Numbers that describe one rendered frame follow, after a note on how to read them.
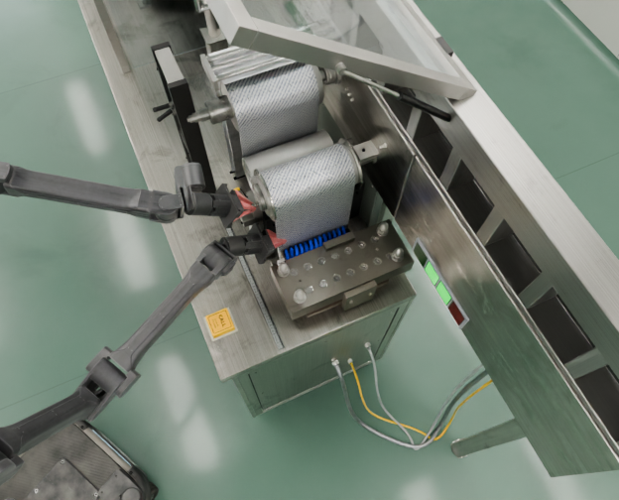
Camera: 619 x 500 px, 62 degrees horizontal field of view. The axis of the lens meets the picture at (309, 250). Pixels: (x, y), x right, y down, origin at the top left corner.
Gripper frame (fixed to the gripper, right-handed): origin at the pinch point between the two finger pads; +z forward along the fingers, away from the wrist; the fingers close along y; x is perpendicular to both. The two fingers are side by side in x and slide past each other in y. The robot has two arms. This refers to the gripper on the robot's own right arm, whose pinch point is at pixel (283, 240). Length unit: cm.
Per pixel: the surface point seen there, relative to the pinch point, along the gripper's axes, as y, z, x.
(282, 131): -23.8, 0.5, 20.4
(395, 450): 63, 73, -82
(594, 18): -112, 276, 49
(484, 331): 50, 18, 30
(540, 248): 46, 0, 62
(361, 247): 9.3, 21.3, 6.3
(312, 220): 0.3, 5.3, 9.5
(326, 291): 17.9, 7.4, -1.2
